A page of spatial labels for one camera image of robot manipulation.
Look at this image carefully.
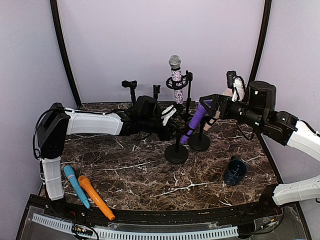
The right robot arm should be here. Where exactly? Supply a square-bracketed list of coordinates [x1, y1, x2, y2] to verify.
[199, 81, 320, 217]

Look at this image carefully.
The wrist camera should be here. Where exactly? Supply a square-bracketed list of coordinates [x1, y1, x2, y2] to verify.
[160, 103, 183, 126]
[226, 70, 246, 102]

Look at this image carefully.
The black stand of blue microphone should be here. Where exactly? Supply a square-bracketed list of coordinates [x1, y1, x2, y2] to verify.
[121, 80, 138, 105]

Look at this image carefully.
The white slotted cable duct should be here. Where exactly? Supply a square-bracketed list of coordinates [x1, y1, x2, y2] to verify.
[31, 213, 239, 240]

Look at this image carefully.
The pink microphone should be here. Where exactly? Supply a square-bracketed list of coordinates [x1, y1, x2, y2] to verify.
[203, 88, 233, 131]

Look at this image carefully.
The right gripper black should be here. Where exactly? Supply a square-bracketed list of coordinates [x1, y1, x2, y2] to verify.
[200, 93, 266, 130]

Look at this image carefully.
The silver glitter microphone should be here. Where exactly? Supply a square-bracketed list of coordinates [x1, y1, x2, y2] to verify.
[168, 55, 184, 105]

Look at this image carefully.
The orange microphone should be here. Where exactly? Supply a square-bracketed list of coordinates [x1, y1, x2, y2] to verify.
[78, 175, 116, 221]

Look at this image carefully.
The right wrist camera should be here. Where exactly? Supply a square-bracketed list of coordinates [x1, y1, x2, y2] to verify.
[226, 70, 246, 102]

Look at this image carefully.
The black stand of pink microphone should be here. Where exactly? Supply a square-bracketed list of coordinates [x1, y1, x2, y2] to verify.
[188, 119, 211, 152]

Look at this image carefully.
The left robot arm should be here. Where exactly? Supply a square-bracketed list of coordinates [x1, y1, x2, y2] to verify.
[32, 95, 183, 218]

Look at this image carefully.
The blue microphone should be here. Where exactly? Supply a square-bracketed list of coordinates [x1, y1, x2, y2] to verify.
[63, 165, 91, 209]

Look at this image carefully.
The black tripod shock-mount stand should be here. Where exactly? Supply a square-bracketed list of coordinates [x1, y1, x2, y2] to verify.
[166, 70, 193, 122]

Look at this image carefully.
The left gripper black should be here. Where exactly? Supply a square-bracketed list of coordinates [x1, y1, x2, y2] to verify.
[140, 116, 184, 142]

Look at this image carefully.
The black stand of purple microphone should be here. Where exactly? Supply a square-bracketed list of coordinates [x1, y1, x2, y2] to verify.
[164, 134, 189, 164]

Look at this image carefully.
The purple microphone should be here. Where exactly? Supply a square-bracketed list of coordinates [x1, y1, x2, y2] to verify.
[179, 102, 207, 145]

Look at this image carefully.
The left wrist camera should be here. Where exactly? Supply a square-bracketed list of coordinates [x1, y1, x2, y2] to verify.
[160, 103, 183, 126]

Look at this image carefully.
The black stand of orange microphone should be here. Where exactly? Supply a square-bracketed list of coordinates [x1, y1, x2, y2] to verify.
[153, 84, 161, 101]

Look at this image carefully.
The dark blue mug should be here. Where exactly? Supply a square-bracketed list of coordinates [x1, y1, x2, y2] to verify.
[223, 155, 248, 186]

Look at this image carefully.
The small circuit board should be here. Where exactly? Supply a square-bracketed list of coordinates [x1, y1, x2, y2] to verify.
[71, 224, 93, 238]

